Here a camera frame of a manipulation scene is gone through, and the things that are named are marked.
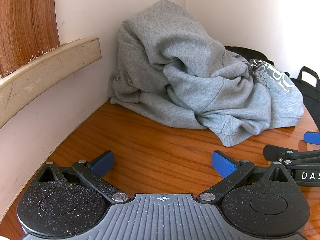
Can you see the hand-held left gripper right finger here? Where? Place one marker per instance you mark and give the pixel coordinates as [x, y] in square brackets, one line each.
[222, 163]

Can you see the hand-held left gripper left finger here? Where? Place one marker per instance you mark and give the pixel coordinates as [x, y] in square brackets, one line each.
[103, 163]

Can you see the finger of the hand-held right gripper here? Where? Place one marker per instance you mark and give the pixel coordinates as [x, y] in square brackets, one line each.
[275, 152]
[312, 138]

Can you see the grey printed hoodie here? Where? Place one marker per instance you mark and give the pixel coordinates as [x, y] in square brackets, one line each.
[175, 67]

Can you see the black folded garment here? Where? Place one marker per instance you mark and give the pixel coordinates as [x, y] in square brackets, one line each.
[247, 52]

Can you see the beige window sill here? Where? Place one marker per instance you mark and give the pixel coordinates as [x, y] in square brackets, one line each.
[50, 62]

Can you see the brown wooden window frame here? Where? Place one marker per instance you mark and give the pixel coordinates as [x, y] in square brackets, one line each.
[25, 25]

